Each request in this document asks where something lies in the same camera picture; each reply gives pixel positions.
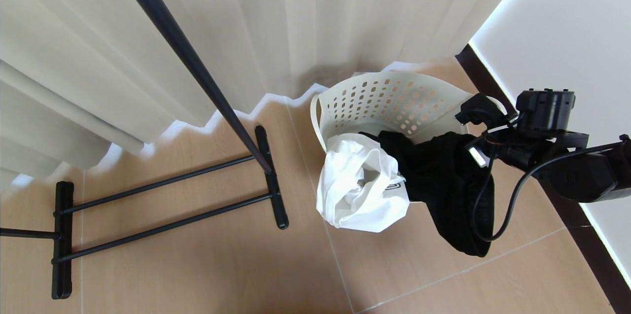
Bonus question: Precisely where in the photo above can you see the black cable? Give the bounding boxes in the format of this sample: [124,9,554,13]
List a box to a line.
[470,139,631,244]

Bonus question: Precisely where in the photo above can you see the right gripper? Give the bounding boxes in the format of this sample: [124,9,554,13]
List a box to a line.
[466,137,531,172]

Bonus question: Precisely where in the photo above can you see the white laundry basket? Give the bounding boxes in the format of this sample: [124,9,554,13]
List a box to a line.
[309,71,509,206]

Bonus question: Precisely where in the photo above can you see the beige curtain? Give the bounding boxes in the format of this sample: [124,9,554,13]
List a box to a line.
[0,0,534,192]

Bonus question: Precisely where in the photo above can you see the white garment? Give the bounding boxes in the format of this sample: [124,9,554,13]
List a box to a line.
[315,133,411,234]

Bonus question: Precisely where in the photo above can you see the black shorts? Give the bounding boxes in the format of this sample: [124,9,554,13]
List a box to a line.
[359,130,495,258]

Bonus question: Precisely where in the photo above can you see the black clothes rack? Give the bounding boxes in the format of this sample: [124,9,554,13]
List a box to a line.
[0,0,290,301]

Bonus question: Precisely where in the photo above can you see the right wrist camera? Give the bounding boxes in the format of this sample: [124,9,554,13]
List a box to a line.
[454,92,510,129]

